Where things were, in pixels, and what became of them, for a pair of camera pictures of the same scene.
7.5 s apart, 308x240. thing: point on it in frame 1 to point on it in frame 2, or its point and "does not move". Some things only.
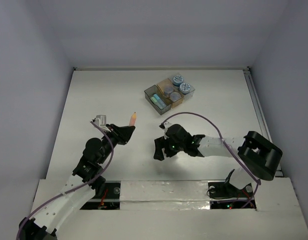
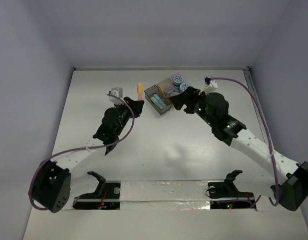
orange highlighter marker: x=132 y=122 to x=140 y=95
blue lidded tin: x=184 y=88 does not move
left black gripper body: x=116 y=135 to x=130 y=107
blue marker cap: x=156 y=96 does not move
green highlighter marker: x=156 y=102 does not move
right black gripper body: x=170 y=143 to x=197 y=103
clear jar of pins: x=168 y=90 does not move
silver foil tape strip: x=164 y=195 does not move
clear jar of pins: x=175 y=96 does not move
